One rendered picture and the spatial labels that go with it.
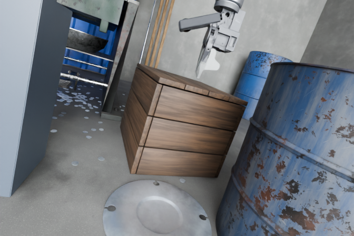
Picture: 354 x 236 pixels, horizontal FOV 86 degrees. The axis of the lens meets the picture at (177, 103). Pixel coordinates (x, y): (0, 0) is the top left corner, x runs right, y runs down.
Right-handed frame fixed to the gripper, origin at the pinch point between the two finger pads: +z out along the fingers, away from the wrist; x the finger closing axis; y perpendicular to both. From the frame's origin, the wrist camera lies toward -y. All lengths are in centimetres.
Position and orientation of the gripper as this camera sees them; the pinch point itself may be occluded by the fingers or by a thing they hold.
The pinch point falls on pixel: (196, 73)
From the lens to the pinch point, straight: 57.2
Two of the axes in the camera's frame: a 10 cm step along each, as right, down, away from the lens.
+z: -3.1, 9.3, 1.9
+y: 9.5, 2.9, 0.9
